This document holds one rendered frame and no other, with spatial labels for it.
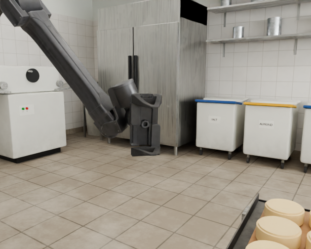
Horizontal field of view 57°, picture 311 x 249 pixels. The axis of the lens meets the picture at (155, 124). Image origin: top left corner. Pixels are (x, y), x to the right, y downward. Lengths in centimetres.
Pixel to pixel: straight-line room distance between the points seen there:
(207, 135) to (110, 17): 218
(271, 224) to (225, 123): 337
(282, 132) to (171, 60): 159
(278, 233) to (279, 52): 390
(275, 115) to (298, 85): 74
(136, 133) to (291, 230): 40
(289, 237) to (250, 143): 332
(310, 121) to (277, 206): 309
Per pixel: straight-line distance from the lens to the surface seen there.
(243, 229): 41
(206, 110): 381
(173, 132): 379
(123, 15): 432
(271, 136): 360
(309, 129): 352
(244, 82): 431
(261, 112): 358
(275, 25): 401
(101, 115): 76
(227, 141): 378
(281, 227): 39
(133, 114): 64
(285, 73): 418
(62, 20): 551
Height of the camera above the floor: 110
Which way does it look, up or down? 10 degrees down
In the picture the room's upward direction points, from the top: straight up
